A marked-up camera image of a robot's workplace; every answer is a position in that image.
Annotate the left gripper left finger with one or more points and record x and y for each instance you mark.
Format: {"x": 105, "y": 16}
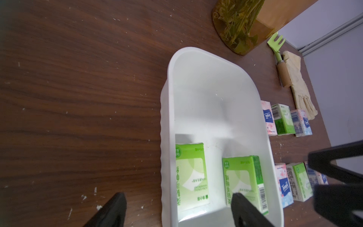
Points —
{"x": 112, "y": 214}

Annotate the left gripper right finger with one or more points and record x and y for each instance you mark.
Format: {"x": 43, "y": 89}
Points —
{"x": 246, "y": 214}

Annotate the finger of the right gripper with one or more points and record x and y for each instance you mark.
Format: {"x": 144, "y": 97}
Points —
{"x": 321, "y": 161}

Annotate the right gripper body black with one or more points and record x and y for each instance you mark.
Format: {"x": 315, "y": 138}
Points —
{"x": 338, "y": 202}

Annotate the pink blue tissue pack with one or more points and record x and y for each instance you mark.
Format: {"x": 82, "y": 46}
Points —
{"x": 301, "y": 123}

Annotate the narrow green tissue pack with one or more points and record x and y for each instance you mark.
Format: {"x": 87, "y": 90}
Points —
{"x": 244, "y": 175}

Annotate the pink tempo tissue pack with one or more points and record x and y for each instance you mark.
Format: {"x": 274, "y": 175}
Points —
{"x": 269, "y": 118}

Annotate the white storage box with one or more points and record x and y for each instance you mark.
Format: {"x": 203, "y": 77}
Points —
{"x": 207, "y": 99}

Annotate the beige garden glove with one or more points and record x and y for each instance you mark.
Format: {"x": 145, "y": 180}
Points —
{"x": 299, "y": 88}

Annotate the green hand rake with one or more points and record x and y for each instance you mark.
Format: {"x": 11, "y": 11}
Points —
{"x": 275, "y": 45}

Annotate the amber vase with plants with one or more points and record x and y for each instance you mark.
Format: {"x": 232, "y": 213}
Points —
{"x": 244, "y": 24}

